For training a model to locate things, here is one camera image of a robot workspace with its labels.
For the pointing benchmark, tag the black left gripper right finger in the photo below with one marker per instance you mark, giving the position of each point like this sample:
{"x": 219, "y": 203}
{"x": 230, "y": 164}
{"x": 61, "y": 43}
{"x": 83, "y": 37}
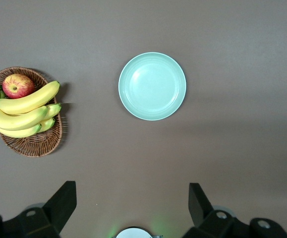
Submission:
{"x": 197, "y": 205}

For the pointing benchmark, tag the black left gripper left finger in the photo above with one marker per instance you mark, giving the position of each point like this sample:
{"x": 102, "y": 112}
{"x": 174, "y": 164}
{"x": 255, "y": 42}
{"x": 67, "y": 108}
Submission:
{"x": 64, "y": 205}

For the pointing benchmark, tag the light green round plate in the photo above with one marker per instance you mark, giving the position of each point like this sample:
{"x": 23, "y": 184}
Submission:
{"x": 153, "y": 86}

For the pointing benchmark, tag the brown wicker basket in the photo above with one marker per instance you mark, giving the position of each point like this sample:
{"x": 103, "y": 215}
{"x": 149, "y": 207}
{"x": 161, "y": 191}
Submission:
{"x": 34, "y": 146}

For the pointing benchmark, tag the yellow banana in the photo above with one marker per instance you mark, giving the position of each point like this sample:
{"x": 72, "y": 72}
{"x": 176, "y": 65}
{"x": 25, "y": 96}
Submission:
{"x": 47, "y": 124}
{"x": 19, "y": 134}
{"x": 26, "y": 104}
{"x": 54, "y": 110}
{"x": 14, "y": 121}

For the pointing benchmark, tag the red yellow apple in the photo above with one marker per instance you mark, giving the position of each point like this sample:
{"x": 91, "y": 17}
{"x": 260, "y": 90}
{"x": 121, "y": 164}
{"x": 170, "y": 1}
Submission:
{"x": 18, "y": 85}

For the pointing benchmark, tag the brown table cover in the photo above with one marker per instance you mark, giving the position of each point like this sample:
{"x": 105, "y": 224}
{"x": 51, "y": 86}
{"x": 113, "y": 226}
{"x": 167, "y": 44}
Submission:
{"x": 207, "y": 37}

